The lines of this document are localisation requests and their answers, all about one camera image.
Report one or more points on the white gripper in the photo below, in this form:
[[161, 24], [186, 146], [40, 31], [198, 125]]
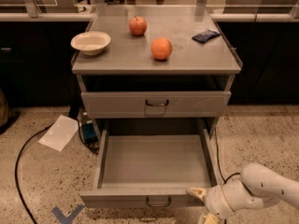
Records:
[[215, 200]]

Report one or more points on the orange fruit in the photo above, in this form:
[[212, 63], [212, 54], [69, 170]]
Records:
[[161, 48]]

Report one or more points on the grey drawer cabinet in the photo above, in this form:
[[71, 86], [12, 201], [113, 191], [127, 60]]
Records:
[[153, 74]]

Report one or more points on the white paper sheet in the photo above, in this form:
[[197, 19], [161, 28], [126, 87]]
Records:
[[59, 133]]

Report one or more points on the dark blue sponge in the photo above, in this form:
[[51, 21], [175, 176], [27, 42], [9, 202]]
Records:
[[205, 36]]

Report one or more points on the grey drawer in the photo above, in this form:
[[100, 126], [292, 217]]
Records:
[[155, 104], [151, 170]]

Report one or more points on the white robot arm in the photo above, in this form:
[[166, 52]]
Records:
[[257, 187]]

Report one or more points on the white bowl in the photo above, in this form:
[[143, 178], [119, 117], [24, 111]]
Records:
[[91, 43]]

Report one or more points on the blue power box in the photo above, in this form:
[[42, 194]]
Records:
[[89, 135]]

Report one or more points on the person's black sneakers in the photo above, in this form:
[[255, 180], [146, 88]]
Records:
[[115, 2]]

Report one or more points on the tan bag at left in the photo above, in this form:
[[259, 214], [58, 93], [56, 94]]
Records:
[[7, 116]]

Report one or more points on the grey top drawer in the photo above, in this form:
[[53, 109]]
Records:
[[155, 104]]

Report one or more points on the red apple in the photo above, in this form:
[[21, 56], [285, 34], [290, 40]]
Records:
[[137, 25]]

